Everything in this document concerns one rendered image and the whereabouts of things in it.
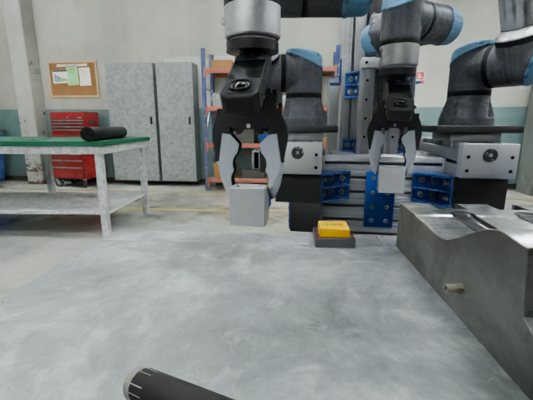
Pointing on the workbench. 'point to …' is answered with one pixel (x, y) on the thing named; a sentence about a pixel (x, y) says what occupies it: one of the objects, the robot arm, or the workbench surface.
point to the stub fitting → (454, 288)
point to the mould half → (479, 275)
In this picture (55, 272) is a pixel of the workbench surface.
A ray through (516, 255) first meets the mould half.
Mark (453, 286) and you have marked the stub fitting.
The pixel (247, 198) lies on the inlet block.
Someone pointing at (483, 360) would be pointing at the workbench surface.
